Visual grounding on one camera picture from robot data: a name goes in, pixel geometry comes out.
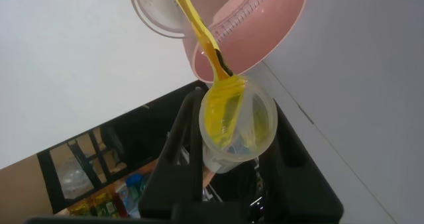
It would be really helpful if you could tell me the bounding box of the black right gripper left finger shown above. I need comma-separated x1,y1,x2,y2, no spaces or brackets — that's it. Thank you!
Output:
137,87,206,220

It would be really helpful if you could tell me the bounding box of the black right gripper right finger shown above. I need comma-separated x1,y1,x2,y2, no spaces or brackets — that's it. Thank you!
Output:
256,99,345,224

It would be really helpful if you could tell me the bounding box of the test tube with yellow pigment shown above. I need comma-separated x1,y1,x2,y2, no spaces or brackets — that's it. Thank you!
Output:
197,74,279,175

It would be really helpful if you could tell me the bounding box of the clear glass beaker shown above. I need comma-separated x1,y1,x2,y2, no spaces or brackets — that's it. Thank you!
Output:
127,0,270,45

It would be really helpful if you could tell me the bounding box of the blue plastic packet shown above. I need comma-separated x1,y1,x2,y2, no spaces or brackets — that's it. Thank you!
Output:
124,172,150,218

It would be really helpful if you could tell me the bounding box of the green and yellow packet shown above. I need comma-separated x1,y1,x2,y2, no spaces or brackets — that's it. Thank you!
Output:
68,191,122,219

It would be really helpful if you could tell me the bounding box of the clear plastic bag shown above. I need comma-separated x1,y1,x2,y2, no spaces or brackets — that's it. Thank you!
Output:
61,162,95,200

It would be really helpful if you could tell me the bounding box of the pink bowl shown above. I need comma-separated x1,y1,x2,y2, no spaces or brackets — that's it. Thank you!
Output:
181,0,309,85

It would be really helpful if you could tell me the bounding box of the black metal shelf frame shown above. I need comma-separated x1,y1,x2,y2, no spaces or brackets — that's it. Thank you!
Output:
35,80,213,215

